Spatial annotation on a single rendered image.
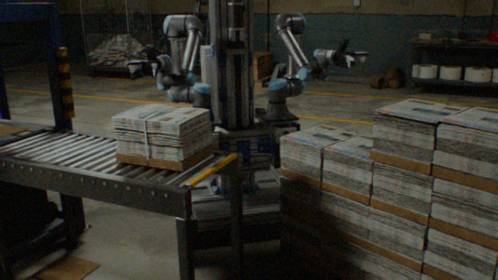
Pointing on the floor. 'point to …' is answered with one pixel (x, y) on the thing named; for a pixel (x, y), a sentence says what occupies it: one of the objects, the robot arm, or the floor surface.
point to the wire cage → (117, 46)
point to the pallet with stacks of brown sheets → (262, 68)
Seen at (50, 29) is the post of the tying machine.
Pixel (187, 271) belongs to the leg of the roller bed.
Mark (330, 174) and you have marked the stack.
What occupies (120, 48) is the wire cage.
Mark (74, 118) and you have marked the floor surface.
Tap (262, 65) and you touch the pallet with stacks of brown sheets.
